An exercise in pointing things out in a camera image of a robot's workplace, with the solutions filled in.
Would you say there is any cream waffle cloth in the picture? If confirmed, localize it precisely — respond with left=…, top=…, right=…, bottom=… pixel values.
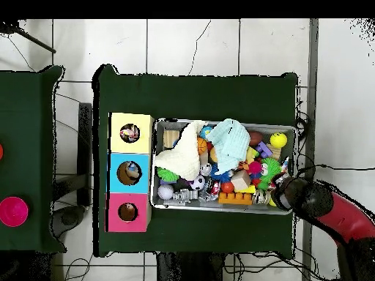
left=153, top=119, right=207, bottom=181

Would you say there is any green spiky ball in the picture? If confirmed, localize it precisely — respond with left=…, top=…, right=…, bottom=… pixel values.
left=257, top=157, right=286, bottom=190
left=156, top=166, right=179, bottom=182

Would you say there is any mint waffle cloth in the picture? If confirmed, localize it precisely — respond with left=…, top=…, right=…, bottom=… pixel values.
left=204, top=118, right=251, bottom=173

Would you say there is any multicoloured patterned cloth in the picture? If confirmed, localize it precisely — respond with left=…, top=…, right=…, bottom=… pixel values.
left=119, top=124, right=141, bottom=143

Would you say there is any shallow clear mesh bin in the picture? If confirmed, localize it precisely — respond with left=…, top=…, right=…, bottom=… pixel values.
left=151, top=119, right=297, bottom=216

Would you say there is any wooden box with three holes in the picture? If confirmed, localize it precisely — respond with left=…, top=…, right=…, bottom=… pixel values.
left=105, top=112, right=155, bottom=233

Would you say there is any small soccer ball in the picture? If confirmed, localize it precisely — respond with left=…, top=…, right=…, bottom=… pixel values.
left=190, top=174, right=206, bottom=191

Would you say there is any grey toy robot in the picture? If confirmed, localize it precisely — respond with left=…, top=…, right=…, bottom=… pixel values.
left=171, top=188, right=200, bottom=206

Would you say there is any white baseball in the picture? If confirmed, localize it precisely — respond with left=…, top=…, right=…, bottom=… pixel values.
left=157, top=183, right=175, bottom=201

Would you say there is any orange toy brick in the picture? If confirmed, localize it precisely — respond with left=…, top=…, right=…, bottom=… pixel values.
left=218, top=192, right=254, bottom=206

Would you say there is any red spiky ball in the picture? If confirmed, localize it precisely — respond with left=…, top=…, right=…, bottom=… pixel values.
left=245, top=160, right=264, bottom=176

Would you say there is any purple toy block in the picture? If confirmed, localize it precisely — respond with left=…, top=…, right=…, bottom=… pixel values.
left=254, top=141, right=274, bottom=159

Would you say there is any crushed silver drink can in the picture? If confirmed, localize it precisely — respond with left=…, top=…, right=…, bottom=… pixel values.
left=251, top=188, right=270, bottom=206

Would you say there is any yellow ball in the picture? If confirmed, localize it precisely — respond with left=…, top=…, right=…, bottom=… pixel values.
left=270, top=132, right=288, bottom=149

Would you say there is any grey round base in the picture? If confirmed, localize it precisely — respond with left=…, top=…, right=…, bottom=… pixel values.
left=52, top=204, right=86, bottom=238

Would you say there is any green cloth side table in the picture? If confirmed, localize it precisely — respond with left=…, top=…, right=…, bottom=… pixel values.
left=0, top=65, right=65, bottom=254

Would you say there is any pink round disc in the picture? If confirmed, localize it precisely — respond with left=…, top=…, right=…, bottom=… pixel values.
left=0, top=196, right=29, bottom=228

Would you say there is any black stand pole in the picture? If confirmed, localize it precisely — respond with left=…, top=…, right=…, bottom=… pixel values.
left=0, top=20, right=58, bottom=55

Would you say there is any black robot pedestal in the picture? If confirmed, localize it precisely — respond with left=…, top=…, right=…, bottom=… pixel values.
left=155, top=252, right=226, bottom=281

